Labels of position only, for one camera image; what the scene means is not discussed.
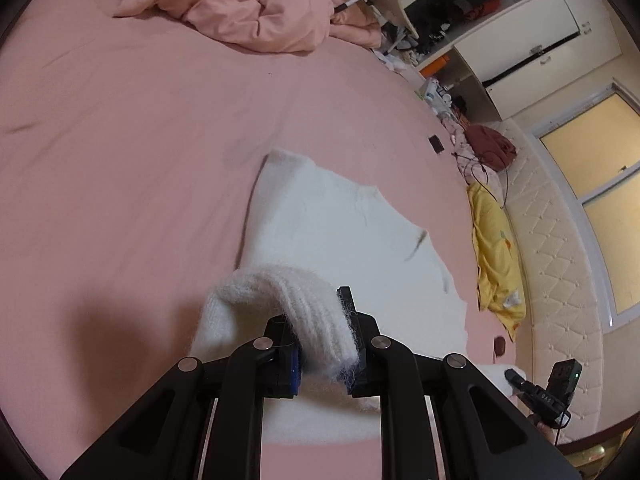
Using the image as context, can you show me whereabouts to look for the cream padded headboard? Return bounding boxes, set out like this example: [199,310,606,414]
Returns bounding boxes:
[492,119,632,447]

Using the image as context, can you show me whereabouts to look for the pink bed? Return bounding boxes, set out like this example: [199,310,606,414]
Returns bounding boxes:
[0,0,531,480]

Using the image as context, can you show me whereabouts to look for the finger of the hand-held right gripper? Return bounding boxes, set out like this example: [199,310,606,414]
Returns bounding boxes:
[504,368,532,394]

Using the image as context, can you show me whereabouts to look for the white wardrobe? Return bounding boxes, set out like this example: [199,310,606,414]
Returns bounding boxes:
[340,0,627,122]

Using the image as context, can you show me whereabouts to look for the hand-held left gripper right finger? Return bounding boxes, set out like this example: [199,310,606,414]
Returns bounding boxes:
[337,286,583,480]

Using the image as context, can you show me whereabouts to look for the white knit sweater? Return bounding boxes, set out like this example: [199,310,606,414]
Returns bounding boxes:
[190,148,518,446]

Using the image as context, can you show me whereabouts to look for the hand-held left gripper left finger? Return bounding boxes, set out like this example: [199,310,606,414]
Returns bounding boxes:
[60,315,303,480]

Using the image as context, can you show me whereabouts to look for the pink duvet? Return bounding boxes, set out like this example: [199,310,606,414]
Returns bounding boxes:
[114,0,385,54]

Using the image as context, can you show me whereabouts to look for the black cable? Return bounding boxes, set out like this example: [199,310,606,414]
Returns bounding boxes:
[451,149,510,207]

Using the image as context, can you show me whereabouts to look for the orange box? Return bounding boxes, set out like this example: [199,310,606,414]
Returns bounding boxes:
[419,55,452,79]

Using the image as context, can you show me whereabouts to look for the frosted window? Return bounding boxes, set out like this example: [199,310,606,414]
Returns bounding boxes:
[531,79,640,332]

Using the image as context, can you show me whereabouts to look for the pile of small clutter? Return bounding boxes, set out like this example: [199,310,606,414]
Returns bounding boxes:
[372,35,473,133]

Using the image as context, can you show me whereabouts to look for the dark red bag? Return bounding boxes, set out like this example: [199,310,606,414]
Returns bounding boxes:
[464,124,517,172]

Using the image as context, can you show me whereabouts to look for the yellow cloth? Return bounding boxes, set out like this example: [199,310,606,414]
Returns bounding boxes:
[467,182,529,344]

